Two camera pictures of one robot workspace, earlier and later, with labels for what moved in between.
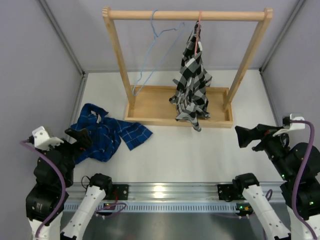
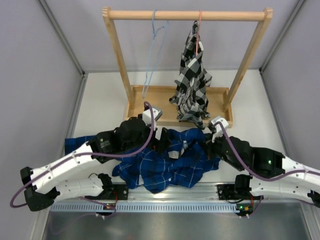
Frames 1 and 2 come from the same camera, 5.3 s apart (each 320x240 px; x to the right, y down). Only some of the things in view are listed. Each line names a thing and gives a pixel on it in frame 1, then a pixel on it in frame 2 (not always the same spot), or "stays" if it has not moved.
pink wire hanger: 198,32 stays
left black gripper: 83,141 -> 159,145
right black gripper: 246,135 -> 210,145
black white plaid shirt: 191,100 stays
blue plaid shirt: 106,134 -> 177,159
